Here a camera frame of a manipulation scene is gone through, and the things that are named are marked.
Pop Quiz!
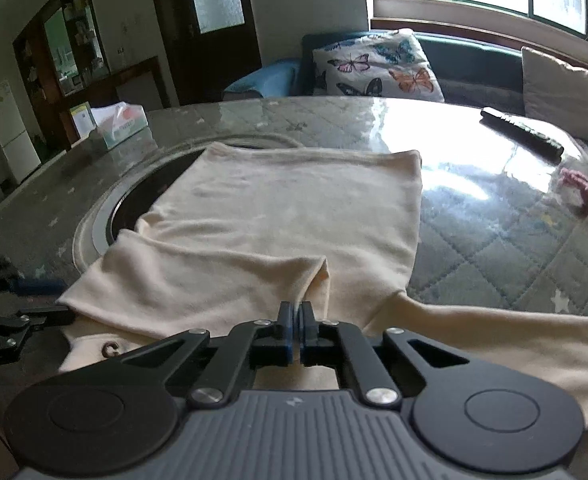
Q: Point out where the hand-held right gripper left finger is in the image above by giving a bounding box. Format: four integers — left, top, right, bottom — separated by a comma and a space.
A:
122, 301, 296, 407

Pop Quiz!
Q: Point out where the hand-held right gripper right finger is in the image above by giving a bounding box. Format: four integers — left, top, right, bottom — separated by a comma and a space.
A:
300, 301, 471, 406

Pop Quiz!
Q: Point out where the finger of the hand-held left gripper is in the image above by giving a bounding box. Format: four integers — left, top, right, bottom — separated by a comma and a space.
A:
0, 305, 77, 368
0, 254, 70, 298

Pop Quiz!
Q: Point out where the cream sweatshirt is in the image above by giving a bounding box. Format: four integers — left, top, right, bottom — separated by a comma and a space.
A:
55, 141, 588, 431

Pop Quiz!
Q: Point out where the round turntable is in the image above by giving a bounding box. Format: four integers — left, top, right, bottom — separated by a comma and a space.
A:
72, 135, 305, 276

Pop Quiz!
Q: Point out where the white refrigerator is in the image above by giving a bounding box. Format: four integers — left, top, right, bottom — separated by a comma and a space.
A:
0, 79, 42, 185

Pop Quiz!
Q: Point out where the tissue box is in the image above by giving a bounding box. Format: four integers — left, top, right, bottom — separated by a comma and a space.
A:
88, 102, 150, 150

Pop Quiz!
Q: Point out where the wooden display cabinet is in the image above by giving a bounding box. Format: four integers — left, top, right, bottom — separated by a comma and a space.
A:
12, 0, 172, 151

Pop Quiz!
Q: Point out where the butterfly print pillow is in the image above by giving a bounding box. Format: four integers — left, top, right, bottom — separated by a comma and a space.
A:
312, 28, 446, 103

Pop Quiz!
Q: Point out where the black remote control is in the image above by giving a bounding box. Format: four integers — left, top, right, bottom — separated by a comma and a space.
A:
480, 106, 565, 162

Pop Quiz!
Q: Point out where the teal sofa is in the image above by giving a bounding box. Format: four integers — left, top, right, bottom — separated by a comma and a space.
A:
224, 30, 588, 171

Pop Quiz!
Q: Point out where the pink hair scrunchie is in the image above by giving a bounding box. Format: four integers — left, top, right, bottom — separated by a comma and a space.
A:
559, 168, 588, 217

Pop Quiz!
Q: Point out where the dark wooden door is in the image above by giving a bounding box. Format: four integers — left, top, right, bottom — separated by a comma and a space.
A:
145, 0, 263, 107

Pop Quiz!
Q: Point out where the plain beige pillow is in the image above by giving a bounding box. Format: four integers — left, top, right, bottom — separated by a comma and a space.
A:
520, 46, 588, 146

